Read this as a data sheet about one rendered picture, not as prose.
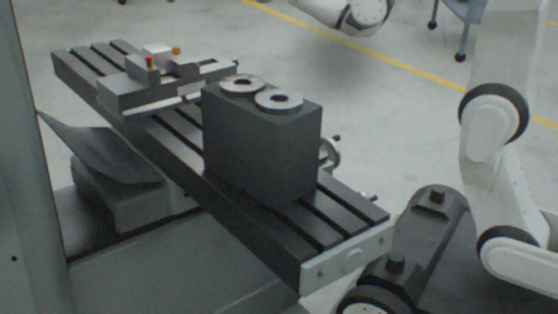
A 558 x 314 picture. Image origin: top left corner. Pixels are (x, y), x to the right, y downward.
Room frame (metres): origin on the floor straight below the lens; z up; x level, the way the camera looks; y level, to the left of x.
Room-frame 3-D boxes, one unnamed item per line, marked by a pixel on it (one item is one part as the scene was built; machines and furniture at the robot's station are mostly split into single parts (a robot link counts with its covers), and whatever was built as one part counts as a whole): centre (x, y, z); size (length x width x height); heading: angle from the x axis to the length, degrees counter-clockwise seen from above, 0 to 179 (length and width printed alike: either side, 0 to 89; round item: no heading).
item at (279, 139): (1.01, 0.04, 1.01); 0.22 x 0.12 x 0.20; 47
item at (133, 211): (1.32, 0.26, 0.77); 0.50 x 0.35 x 0.12; 129
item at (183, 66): (1.42, 0.27, 1.00); 0.12 x 0.06 x 0.04; 40
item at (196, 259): (1.33, 0.24, 0.42); 0.80 x 0.30 x 0.60; 129
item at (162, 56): (1.39, 0.32, 1.02); 0.06 x 0.05 x 0.06; 40
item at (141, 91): (1.41, 0.29, 0.97); 0.35 x 0.15 x 0.11; 130
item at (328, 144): (1.63, -0.13, 0.61); 0.16 x 0.12 x 0.12; 129
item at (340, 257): (1.30, 0.24, 0.87); 1.24 x 0.23 x 0.08; 39
